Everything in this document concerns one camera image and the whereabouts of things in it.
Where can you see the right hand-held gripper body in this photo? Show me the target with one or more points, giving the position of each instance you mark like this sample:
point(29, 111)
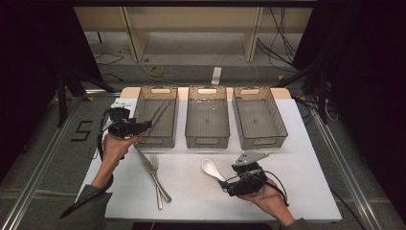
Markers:
point(250, 179)

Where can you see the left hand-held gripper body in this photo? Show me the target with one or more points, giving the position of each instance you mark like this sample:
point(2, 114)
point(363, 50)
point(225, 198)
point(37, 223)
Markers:
point(118, 123)

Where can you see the clear grey plastic bin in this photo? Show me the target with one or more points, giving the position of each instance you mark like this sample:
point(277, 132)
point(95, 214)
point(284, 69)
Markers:
point(207, 119)
point(162, 127)
point(259, 119)

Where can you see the white ceramic spoon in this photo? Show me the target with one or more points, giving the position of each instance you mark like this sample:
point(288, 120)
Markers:
point(210, 167)

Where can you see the metal table knife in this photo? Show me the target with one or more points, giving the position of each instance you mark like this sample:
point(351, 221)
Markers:
point(143, 159)

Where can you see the person's left hand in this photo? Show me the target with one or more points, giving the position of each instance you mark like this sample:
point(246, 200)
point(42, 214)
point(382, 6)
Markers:
point(115, 148)

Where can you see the person's right hand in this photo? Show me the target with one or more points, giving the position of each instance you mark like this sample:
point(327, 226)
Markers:
point(271, 199)

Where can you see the white table mat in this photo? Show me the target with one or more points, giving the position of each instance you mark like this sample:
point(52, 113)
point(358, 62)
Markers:
point(198, 201)

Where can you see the yellow tape roll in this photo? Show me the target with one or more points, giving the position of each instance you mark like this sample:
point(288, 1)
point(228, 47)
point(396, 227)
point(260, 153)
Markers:
point(157, 72)

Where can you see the black metal stand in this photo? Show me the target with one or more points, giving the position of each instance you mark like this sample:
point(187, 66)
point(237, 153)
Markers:
point(323, 96)
point(61, 96)

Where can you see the white power strip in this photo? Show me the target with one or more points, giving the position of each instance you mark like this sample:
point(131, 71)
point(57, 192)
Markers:
point(216, 76)

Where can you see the beige wooden shelf unit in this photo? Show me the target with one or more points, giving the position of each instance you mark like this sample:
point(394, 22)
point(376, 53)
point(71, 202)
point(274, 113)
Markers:
point(191, 19)

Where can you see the metal floor rail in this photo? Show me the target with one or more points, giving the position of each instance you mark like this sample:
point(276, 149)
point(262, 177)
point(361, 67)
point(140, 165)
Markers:
point(348, 179)
point(35, 185)

